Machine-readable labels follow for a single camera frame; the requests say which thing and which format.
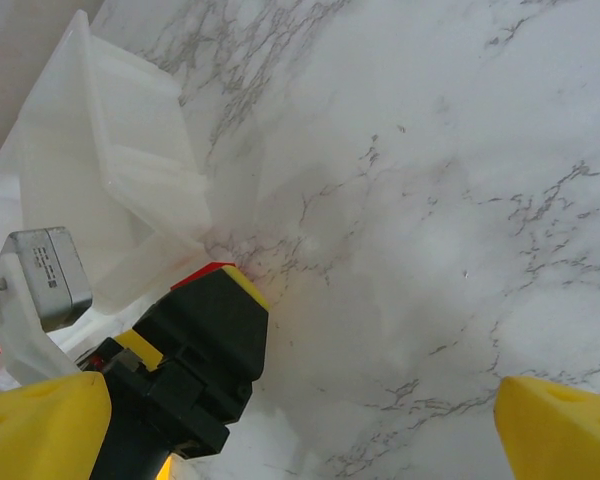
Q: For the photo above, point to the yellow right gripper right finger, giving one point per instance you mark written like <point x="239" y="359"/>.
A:
<point x="560" y="440"/>

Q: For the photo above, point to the grey camera on white mount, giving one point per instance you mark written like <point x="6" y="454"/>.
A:
<point x="15" y="340"/>

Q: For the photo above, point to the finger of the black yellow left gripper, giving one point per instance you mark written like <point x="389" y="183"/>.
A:
<point x="215" y="325"/>
<point x="137" y="350"/>

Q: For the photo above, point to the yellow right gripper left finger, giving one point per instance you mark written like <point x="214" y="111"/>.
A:
<point x="40" y="430"/>

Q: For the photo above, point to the white plastic bin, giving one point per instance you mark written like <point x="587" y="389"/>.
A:
<point x="130" y="100"/>
<point x="145" y="270"/>

